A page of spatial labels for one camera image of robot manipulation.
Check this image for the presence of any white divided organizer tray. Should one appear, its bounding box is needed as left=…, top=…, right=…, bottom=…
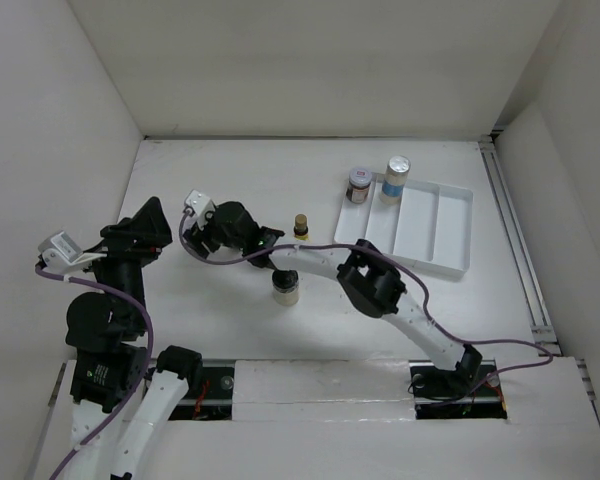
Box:
left=334, top=173, right=474, bottom=278

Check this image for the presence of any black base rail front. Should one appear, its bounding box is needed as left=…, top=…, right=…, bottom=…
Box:
left=169, top=359, right=508, bottom=422

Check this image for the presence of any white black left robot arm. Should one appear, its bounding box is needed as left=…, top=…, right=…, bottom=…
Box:
left=51, top=197, right=203, bottom=479

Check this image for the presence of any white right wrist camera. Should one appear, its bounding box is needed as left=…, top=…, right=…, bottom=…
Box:
left=183, top=189, right=216, bottom=222

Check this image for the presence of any white lid brown sauce jar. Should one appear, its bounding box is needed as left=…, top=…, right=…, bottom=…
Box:
left=346, top=167, right=373, bottom=204

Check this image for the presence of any black lid white powder jar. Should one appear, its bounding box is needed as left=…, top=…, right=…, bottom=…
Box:
left=272, top=270, right=300, bottom=306

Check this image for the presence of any yellow label bottle cork cap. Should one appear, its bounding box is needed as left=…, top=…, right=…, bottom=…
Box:
left=293, top=214, right=309, bottom=241

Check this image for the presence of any aluminium rail right edge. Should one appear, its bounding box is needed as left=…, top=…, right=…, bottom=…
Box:
left=478, top=135, right=562, bottom=356

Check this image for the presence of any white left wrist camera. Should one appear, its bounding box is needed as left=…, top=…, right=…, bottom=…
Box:
left=38, top=231, right=106, bottom=275

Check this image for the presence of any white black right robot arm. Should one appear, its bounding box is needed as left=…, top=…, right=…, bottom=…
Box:
left=180, top=193, right=482, bottom=398

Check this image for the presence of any blue label silver lid jar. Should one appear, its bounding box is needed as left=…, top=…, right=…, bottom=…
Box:
left=380, top=155, right=411, bottom=205

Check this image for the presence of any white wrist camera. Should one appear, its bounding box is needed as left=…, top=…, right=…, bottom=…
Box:
left=183, top=189, right=216, bottom=222
left=38, top=231, right=106, bottom=275

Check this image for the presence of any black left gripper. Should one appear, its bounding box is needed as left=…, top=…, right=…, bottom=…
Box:
left=73, top=194, right=172, bottom=331

